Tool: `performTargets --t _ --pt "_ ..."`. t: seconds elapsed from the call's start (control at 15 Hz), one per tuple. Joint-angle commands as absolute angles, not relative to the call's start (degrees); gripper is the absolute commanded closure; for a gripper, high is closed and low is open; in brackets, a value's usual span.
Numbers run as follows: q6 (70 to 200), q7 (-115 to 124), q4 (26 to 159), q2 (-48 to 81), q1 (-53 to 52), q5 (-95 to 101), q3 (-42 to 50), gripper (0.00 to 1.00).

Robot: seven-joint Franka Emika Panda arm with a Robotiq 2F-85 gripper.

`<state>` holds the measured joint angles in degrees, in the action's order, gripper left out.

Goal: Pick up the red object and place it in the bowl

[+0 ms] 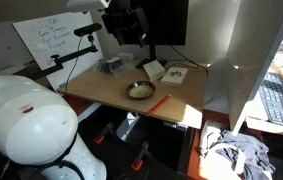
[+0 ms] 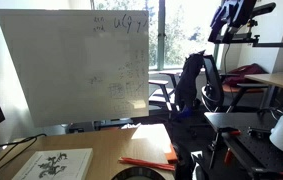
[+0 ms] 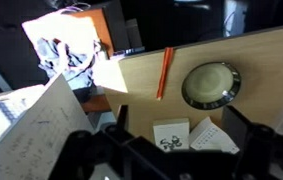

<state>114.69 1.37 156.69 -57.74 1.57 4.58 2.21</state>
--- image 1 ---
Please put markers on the long red object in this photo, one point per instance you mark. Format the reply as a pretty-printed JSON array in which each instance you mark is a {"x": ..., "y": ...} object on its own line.
[{"x": 159, "y": 105}]

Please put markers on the black external camera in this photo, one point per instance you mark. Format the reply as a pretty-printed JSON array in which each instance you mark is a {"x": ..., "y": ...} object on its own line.
[{"x": 87, "y": 29}]

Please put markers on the grey crumpled cloth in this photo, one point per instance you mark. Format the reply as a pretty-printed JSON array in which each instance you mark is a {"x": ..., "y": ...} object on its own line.
[{"x": 241, "y": 156}]

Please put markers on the black computer monitor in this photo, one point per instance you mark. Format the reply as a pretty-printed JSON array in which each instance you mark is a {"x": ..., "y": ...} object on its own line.
[{"x": 166, "y": 21}]

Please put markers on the black clamp with orange tip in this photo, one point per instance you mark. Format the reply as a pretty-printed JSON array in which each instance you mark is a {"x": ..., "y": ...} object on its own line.
[
  {"x": 140, "y": 156},
  {"x": 103, "y": 132}
]

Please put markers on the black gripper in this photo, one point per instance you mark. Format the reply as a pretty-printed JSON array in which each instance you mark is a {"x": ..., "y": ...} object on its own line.
[{"x": 126, "y": 21}]

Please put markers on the dark metal bowl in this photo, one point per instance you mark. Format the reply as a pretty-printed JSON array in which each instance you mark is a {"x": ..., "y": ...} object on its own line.
[{"x": 141, "y": 90}]

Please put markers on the black keyboard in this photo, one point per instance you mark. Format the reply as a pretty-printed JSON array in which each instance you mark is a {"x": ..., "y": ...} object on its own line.
[{"x": 280, "y": 103}]

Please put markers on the white box with leaf print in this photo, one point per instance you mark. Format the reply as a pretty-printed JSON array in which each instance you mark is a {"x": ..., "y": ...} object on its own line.
[{"x": 174, "y": 76}]

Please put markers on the white whiteboard with writing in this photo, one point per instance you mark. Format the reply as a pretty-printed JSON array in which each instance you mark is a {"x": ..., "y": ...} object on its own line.
[{"x": 52, "y": 41}]

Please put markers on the black monitor stand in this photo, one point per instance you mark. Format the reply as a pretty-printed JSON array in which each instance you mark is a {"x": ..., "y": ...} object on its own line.
[{"x": 151, "y": 60}]

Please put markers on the plain white box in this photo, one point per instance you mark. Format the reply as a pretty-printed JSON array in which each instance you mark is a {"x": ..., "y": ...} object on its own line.
[{"x": 154, "y": 70}]

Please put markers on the clear plastic packaging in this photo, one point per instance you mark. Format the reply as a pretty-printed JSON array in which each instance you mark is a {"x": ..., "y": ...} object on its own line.
[{"x": 112, "y": 65}]

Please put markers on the white partition panel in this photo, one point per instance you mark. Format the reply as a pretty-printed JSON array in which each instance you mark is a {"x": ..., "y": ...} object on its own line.
[{"x": 257, "y": 63}]

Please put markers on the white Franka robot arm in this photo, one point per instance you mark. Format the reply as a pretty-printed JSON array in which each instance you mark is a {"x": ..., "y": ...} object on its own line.
[{"x": 31, "y": 123}]

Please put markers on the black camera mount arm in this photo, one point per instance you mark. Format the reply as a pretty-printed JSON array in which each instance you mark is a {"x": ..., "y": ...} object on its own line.
[{"x": 66, "y": 59}]

